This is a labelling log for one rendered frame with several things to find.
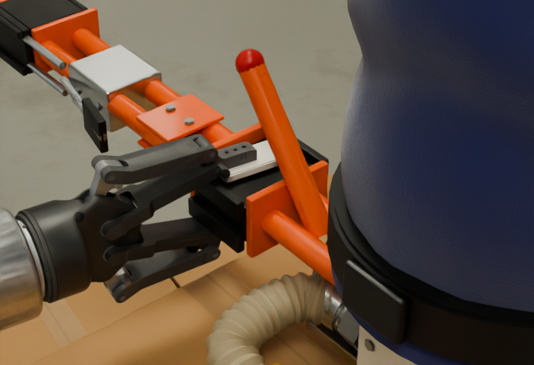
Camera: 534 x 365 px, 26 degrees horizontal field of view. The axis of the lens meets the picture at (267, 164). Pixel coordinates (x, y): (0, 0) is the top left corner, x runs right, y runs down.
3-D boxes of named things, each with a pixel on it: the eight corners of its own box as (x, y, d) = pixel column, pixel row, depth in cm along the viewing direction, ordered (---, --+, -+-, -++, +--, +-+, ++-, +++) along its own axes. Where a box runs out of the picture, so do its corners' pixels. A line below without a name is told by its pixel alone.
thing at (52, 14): (102, 52, 120) (98, 9, 117) (40, 75, 116) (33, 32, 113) (59, 21, 125) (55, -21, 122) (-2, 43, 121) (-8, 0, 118)
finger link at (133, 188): (89, 218, 93) (83, 206, 92) (208, 153, 96) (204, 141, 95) (109, 245, 90) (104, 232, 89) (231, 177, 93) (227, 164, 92)
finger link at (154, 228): (110, 251, 90) (107, 266, 91) (232, 233, 96) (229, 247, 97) (90, 225, 93) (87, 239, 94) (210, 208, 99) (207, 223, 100)
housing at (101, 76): (167, 110, 111) (164, 70, 109) (107, 135, 108) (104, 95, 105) (126, 80, 116) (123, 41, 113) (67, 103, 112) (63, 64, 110)
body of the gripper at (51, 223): (3, 190, 89) (114, 155, 93) (17, 273, 94) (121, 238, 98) (39, 242, 84) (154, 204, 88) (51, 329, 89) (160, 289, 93)
